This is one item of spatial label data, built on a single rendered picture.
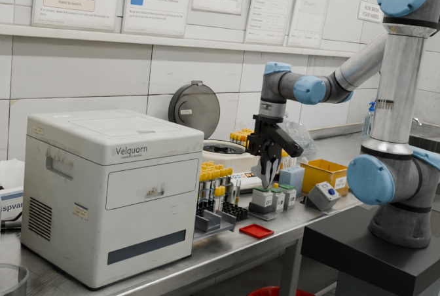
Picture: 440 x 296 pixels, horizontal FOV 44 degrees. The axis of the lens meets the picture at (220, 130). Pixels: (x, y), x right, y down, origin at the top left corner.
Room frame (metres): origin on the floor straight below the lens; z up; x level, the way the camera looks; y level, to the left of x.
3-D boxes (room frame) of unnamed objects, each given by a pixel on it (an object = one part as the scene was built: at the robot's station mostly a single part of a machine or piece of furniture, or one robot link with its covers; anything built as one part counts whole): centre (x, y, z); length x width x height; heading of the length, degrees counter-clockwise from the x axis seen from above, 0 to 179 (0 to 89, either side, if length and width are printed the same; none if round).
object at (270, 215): (1.54, -0.15, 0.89); 0.09 x 0.05 x 0.04; 53
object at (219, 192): (1.46, -0.02, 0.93); 0.17 x 0.09 x 0.11; 141
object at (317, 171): (1.85, -0.38, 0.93); 0.13 x 0.13 x 0.10; 48
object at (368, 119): (3.15, -0.86, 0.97); 0.08 x 0.07 x 0.20; 144
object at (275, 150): (1.55, -0.13, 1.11); 0.09 x 0.08 x 0.12; 53
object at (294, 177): (1.74, -0.25, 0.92); 0.10 x 0.07 x 0.10; 147
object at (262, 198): (1.54, -0.15, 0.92); 0.05 x 0.04 x 0.06; 53
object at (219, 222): (1.27, 0.02, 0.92); 0.21 x 0.07 x 0.05; 141
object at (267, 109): (1.54, -0.14, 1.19); 0.08 x 0.08 x 0.05
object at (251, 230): (1.40, -0.13, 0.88); 0.07 x 0.07 x 0.01; 51
